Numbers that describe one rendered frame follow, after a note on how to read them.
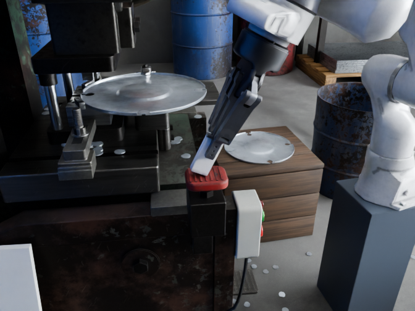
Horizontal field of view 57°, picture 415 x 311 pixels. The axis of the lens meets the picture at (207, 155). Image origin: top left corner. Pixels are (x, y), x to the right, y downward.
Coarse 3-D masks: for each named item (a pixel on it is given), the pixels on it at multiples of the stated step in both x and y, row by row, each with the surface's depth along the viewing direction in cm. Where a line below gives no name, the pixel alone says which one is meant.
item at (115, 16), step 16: (48, 16) 73; (64, 16) 73; (80, 16) 74; (96, 16) 74; (112, 16) 74; (128, 16) 77; (64, 32) 75; (80, 32) 75; (96, 32) 75; (112, 32) 76; (128, 32) 79; (64, 48) 76; (80, 48) 76; (96, 48) 77; (112, 48) 77
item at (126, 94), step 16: (112, 80) 98; (128, 80) 98; (144, 80) 98; (160, 80) 98; (176, 80) 98; (192, 80) 98; (80, 96) 85; (96, 96) 87; (112, 96) 87; (128, 96) 85; (144, 96) 85; (160, 96) 86; (176, 96) 87; (192, 96) 87; (112, 112) 78; (128, 112) 77; (160, 112) 78
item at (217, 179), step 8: (216, 168) 66; (192, 176) 63; (200, 176) 63; (208, 176) 63; (216, 176) 63; (224, 176) 63; (192, 184) 62; (200, 184) 62; (208, 184) 62; (216, 184) 62; (224, 184) 62
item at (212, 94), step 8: (208, 88) 93; (216, 88) 93; (208, 96) 88; (216, 96) 88; (200, 104) 86; (208, 104) 86; (136, 120) 88; (144, 120) 88; (152, 120) 88; (160, 120) 89; (168, 120) 89; (136, 128) 89; (144, 128) 89; (152, 128) 89; (160, 128) 89; (168, 128) 90; (160, 136) 91; (168, 136) 91; (160, 144) 92; (168, 144) 92
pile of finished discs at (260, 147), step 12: (252, 132) 172; (264, 132) 172; (240, 144) 162; (252, 144) 160; (264, 144) 160; (276, 144) 162; (240, 156) 153; (252, 156) 153; (264, 156) 153; (276, 156) 153; (288, 156) 153
